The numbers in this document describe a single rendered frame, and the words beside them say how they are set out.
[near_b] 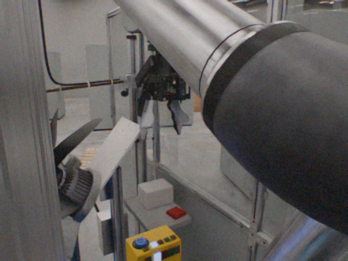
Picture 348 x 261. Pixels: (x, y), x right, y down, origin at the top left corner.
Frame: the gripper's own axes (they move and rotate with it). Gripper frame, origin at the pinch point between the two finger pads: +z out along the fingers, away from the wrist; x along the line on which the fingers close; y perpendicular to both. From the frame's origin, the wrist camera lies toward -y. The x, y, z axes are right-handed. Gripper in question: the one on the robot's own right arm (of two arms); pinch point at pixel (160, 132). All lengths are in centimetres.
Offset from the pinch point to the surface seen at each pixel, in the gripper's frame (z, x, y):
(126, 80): -7, 24, -81
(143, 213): 62, 22, -61
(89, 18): -210, 300, -1216
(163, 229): 40.7, 9.9, -17.2
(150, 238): 40.7, 3.7, -15.0
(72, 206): 29.1, -17.5, -28.9
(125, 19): -40, 29, -93
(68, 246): 52, -19, -40
